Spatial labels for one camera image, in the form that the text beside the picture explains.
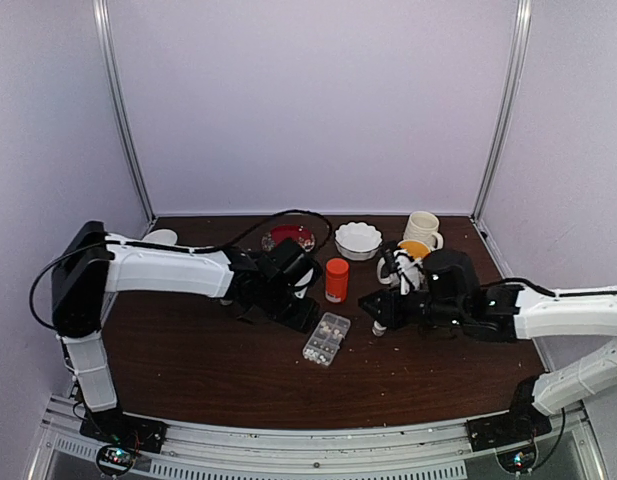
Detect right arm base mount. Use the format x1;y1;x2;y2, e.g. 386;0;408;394
466;412;552;452

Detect white rice bowl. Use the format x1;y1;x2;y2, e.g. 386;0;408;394
142;229;178;246

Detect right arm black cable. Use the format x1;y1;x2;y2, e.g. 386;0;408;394
492;277;617;301

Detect right circuit board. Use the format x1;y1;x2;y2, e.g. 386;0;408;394
496;443;538;475

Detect orange pill bottle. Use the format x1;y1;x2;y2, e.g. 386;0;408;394
324;258;350;303

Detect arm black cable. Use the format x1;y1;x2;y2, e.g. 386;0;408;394
492;277;617;301
30;208;335;331

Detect small white pill bottle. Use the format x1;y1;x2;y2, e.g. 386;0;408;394
372;322;387;337

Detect yellow inside patterned mug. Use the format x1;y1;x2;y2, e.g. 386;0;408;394
376;240;433;286

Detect right aluminium frame post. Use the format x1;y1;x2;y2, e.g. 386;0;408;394
471;0;533;224

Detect aluminium frame post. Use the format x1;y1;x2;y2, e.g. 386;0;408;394
92;0;157;224
471;0;533;224

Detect red patterned plate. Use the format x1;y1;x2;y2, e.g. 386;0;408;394
261;224;316;252

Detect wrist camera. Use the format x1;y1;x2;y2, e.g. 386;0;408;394
376;242;424;295
269;238;323;299

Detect white pills in organizer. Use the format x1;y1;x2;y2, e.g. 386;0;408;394
308;351;326;363

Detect left circuit board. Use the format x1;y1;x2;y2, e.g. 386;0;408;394
95;444;139;477

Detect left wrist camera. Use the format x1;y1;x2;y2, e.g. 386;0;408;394
269;238;323;299

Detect left aluminium frame post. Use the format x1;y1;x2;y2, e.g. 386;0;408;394
92;0;157;224

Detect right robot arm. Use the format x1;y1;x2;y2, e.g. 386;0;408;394
358;249;617;442

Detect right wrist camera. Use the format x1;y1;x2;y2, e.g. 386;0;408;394
376;242;424;295

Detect cream ribbed mug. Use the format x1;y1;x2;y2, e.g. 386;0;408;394
402;211;444;250

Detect circuit board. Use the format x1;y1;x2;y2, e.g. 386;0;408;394
95;444;139;477
496;443;538;475

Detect clear pill organizer box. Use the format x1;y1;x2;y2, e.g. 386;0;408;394
302;312;351;367

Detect white fluted bowl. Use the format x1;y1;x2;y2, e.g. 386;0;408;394
335;222;382;262

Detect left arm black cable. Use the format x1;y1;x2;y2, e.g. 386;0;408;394
30;208;335;331

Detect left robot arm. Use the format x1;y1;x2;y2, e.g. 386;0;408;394
41;221;322;444

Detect aluminium front rail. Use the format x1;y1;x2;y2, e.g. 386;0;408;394
23;396;610;479

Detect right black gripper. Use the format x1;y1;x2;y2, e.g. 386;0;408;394
359;284;466;332

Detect beige pills in organizer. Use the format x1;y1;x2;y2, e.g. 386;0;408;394
314;324;344;351

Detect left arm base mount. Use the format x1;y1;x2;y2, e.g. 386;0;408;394
80;408;167;454

